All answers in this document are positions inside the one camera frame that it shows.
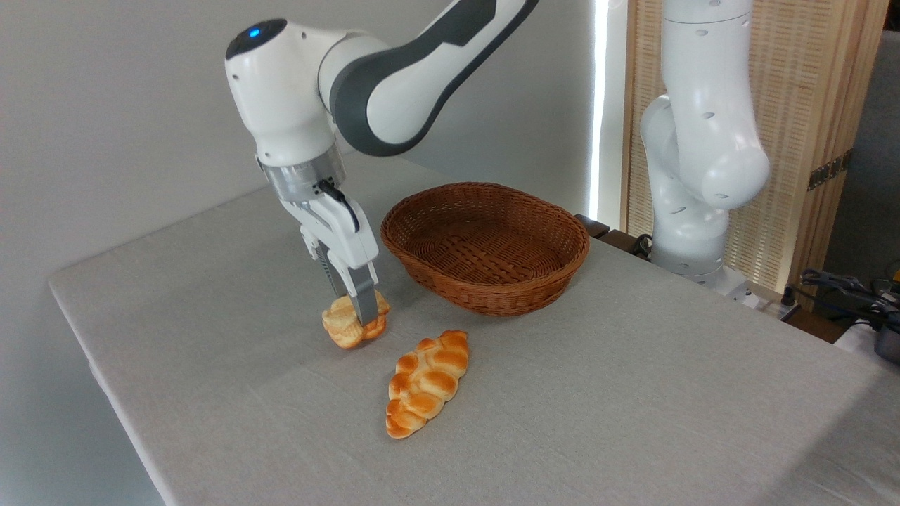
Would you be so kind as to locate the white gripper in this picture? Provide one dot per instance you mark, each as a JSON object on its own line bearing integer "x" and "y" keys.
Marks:
{"x": 344, "y": 235}

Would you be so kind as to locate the round puff pastry bread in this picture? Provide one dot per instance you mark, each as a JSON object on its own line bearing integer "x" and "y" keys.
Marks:
{"x": 341, "y": 325}

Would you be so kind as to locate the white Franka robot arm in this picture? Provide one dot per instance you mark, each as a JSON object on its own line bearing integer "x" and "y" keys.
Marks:
{"x": 394, "y": 91}

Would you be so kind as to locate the braided golden bread loaf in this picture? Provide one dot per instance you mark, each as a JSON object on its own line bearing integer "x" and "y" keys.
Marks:
{"x": 425, "y": 386}

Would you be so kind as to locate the brown wicker basket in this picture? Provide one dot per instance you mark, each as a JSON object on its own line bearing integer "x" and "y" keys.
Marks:
{"x": 485, "y": 284}

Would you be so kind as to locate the light grey tablecloth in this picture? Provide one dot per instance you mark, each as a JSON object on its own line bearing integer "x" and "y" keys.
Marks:
{"x": 562, "y": 407}

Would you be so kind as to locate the black power plug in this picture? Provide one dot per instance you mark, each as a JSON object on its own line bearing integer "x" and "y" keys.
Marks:
{"x": 789, "y": 302}

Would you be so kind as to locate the metal screen hinge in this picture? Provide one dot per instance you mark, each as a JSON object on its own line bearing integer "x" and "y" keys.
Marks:
{"x": 830, "y": 170}

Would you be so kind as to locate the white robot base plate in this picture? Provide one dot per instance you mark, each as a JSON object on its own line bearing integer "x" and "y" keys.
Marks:
{"x": 735, "y": 284}

